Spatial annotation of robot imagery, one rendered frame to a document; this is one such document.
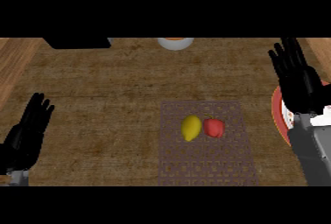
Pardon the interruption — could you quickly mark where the white cup with orange rim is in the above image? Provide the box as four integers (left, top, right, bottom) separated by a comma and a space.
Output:
157, 37, 196, 52

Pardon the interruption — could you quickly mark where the yellow lemon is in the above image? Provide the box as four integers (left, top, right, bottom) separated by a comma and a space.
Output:
181, 115, 203, 143

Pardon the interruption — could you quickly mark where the brown patterned placemat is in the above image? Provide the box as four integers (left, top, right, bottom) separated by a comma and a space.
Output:
157, 100, 261, 187

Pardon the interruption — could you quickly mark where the black appliance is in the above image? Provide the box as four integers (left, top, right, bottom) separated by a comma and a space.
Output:
42, 37, 113, 50

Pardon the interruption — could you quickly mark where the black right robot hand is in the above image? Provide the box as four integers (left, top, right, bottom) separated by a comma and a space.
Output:
267, 37, 331, 116

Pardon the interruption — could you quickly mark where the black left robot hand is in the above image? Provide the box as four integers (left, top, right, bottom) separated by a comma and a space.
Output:
0, 92, 57, 176

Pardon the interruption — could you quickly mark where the red and white plate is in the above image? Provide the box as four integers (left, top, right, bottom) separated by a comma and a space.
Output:
271, 80, 331, 147

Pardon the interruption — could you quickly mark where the red bell pepper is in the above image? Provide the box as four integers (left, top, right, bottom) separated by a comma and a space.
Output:
202, 114, 227, 139

